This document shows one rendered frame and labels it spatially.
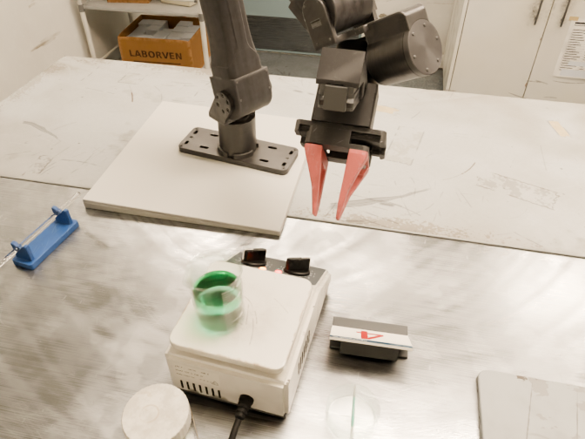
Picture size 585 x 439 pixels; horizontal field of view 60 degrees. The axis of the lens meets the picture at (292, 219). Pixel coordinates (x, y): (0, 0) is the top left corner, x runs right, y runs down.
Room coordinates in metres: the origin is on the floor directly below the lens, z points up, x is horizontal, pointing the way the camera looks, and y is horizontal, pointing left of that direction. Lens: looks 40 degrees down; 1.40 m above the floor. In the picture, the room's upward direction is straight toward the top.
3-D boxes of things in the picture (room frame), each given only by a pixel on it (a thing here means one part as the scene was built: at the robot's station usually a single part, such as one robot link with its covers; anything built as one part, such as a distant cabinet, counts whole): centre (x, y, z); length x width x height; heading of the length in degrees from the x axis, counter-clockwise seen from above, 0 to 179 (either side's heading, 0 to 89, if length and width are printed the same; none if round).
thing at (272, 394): (0.36, 0.04, 0.94); 0.22 x 0.13 x 0.08; 164
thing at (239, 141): (0.74, 0.09, 0.96); 0.20 x 0.07 x 0.08; 71
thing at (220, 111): (0.74, 0.08, 1.02); 0.09 x 0.06 x 0.06; 136
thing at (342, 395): (0.27, -0.06, 0.91); 0.06 x 0.06 x 0.02
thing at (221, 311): (0.33, 0.08, 1.02); 0.06 x 0.05 x 0.08; 132
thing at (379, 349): (0.36, -0.09, 0.92); 0.09 x 0.06 x 0.04; 80
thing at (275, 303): (0.34, 0.05, 0.98); 0.12 x 0.12 x 0.01; 74
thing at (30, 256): (0.53, 0.35, 0.92); 0.10 x 0.03 x 0.04; 160
